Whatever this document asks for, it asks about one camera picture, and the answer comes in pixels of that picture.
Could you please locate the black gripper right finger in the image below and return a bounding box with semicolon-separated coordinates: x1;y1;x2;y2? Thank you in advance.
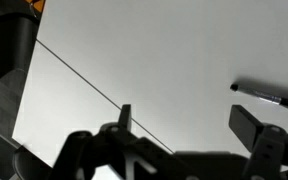
228;104;288;180

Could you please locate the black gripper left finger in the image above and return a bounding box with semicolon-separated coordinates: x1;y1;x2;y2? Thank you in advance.
47;103;198;180

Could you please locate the black marker pen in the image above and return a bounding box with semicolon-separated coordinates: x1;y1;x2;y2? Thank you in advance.
229;83;288;111

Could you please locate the black chair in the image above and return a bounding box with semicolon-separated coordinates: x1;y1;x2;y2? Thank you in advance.
0;0;41;92

